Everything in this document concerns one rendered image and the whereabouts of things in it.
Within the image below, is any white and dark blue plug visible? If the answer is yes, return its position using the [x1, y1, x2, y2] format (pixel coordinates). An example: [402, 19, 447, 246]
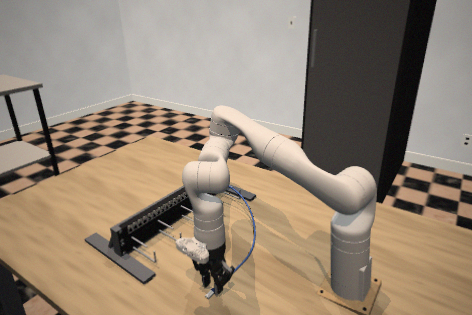
[205, 288, 215, 299]

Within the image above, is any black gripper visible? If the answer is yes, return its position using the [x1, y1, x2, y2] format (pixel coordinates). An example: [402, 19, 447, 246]
[192, 242, 235, 295]

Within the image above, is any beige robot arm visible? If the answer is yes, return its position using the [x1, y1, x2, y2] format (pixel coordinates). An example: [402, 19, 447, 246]
[176, 106, 377, 302]

